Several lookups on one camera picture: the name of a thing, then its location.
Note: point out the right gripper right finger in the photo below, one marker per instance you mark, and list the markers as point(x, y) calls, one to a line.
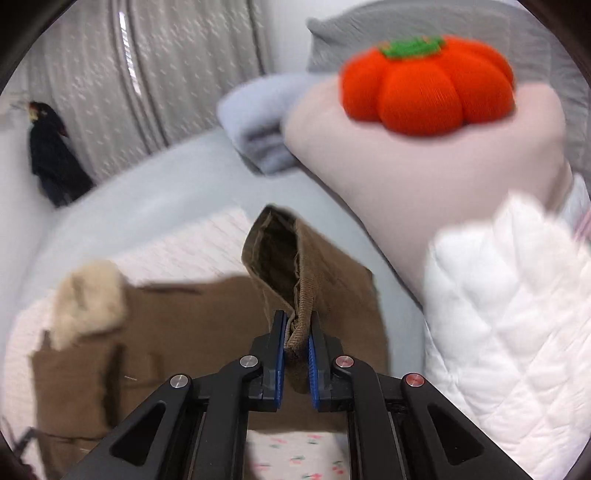
point(399, 428)

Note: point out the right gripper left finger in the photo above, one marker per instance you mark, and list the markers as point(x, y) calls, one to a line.
point(194, 428)

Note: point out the white quilted folded blanket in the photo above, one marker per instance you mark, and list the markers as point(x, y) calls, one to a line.
point(507, 335)

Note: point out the pink pillow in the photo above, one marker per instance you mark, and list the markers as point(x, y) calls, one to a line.
point(405, 189)

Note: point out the light grey bed blanket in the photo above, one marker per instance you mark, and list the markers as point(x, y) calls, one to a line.
point(197, 178)

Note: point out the dark hanging garment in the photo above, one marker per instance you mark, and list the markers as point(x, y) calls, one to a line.
point(60, 175)

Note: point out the blue-grey folded blanket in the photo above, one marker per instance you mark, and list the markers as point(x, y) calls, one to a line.
point(252, 115)

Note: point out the orange pumpkin plush cushion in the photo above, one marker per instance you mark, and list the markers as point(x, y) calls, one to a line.
point(428, 86)

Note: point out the grey dotted curtain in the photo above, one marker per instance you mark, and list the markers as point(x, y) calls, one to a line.
point(132, 78)

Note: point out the grey quilted pillow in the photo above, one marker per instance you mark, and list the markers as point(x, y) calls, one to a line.
point(534, 53)

